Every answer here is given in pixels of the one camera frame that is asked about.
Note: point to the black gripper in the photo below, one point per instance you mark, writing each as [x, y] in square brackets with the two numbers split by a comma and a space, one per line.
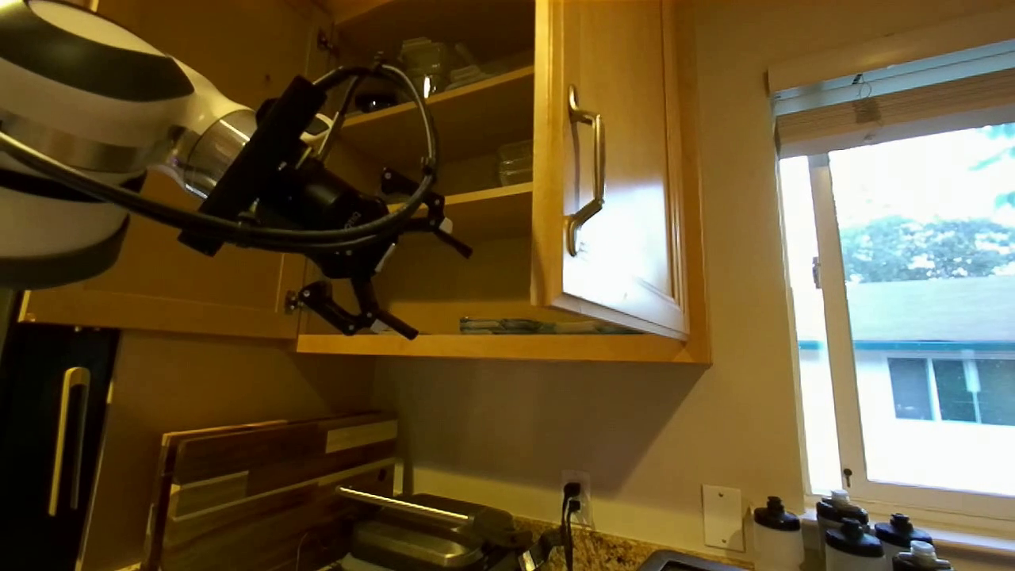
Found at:
[317, 201]

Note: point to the wooden cupboard door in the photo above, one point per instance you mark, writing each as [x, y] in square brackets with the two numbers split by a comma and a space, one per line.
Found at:
[251, 51]
[600, 163]

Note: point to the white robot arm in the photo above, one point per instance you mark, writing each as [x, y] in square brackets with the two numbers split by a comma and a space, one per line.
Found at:
[100, 129]

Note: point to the glassware on cupboard shelves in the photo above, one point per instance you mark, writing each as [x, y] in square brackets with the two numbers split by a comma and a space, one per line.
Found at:
[480, 113]

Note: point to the open wooden cupboard shelves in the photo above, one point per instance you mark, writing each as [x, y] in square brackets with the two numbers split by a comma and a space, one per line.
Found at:
[486, 306]

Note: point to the stacked wooden cutting boards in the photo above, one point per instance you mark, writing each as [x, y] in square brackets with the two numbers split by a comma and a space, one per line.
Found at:
[261, 495]

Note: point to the black plug in outlet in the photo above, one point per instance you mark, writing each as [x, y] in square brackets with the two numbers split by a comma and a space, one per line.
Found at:
[572, 500]

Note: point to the stainless steel refrigerator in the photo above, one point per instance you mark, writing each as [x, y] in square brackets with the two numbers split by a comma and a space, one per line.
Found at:
[53, 413]

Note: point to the white bottle black cap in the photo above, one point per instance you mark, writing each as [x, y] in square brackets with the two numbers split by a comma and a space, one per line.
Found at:
[851, 546]
[776, 538]
[904, 546]

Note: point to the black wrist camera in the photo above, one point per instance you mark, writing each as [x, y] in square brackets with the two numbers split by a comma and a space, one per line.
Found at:
[241, 173]

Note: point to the white wall outlet plate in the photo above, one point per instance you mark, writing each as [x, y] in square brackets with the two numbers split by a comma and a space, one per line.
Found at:
[721, 517]

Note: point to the window with white frame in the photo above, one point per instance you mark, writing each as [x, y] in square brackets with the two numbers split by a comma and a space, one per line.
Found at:
[898, 229]

